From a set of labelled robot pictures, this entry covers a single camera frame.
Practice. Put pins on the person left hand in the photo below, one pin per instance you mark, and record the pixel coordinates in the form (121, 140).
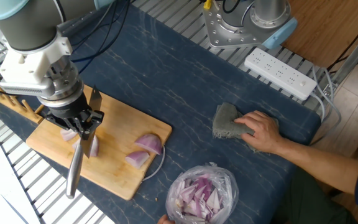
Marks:
(165, 221)

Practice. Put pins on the dark green trousers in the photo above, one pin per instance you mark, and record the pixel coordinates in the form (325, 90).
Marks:
(306, 202)

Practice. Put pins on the grey board hanging loop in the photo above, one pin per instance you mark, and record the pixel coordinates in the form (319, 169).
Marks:
(162, 163)

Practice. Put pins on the white power strip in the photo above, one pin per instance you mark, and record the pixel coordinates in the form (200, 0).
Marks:
(278, 73)

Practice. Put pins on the wooden peg knife rack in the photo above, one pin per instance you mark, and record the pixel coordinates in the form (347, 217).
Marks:
(20, 109)

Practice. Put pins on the small yellow clip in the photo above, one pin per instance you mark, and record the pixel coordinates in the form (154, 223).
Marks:
(207, 4)

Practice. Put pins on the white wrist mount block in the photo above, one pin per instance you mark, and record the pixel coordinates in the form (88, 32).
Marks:
(26, 68)

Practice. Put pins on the wooden cutting board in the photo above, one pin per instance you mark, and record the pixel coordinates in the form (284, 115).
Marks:
(113, 177)

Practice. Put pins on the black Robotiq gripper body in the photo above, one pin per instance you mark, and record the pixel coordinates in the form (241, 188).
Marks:
(70, 110)

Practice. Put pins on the plastic bag of chopped onion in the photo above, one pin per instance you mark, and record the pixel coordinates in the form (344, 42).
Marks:
(197, 199)

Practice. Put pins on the aluminium frame profile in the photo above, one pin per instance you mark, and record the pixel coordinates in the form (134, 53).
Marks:
(353, 56)

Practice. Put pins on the grey green cloth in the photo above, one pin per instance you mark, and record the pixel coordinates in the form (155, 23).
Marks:
(225, 121)

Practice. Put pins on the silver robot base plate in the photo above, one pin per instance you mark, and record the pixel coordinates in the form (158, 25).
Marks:
(225, 34)

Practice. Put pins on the steel cleaver knife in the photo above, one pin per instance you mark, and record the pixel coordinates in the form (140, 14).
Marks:
(73, 174)

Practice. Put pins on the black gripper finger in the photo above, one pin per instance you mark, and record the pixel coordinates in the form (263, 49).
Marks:
(61, 123)
(93, 121)

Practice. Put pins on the person right forearm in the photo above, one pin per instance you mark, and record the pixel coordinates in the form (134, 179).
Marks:
(319, 166)

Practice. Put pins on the person right hand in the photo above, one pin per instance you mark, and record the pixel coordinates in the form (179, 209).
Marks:
(266, 133)

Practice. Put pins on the brown wooden panel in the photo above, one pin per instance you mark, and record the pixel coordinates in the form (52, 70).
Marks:
(328, 28)

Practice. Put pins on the dark blue marbled mat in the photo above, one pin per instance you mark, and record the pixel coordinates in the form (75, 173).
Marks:
(182, 77)

